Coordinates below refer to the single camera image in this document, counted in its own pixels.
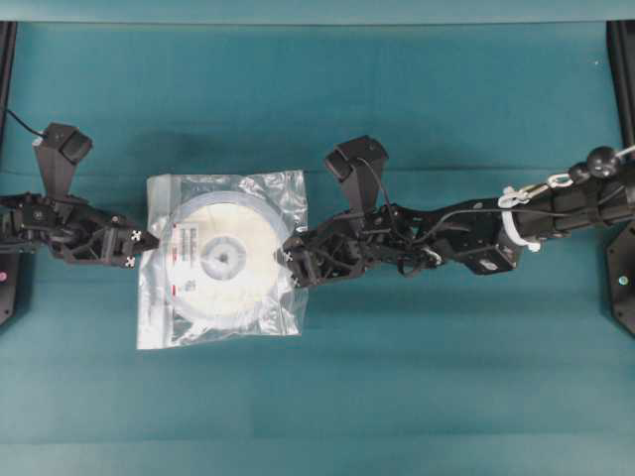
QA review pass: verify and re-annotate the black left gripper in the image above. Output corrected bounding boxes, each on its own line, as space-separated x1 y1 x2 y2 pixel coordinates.
49 199 160 268

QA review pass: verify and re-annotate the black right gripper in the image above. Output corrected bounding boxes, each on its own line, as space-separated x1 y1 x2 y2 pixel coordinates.
280 212 377 289

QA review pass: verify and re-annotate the white component reel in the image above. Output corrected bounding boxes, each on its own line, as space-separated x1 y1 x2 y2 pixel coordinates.
162 191 289 331

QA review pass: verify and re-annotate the clear zip bag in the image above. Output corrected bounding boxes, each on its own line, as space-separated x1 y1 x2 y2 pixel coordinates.
136 170 308 350

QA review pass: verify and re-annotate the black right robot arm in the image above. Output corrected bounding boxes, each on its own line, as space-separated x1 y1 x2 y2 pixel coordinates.
276 136 634 288

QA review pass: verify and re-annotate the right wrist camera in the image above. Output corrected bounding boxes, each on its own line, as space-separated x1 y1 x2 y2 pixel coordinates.
324 135 388 213

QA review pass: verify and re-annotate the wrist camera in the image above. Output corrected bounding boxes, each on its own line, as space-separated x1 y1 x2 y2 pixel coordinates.
324 135 388 213
33 122 93 198

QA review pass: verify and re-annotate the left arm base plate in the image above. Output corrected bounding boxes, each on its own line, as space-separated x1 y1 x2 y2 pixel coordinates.
0 254 21 325

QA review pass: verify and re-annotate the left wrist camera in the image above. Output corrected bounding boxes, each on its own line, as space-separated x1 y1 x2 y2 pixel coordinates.
33 122 93 198

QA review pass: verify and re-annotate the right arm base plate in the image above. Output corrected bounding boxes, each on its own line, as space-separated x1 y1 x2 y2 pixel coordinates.
605 221 634 336

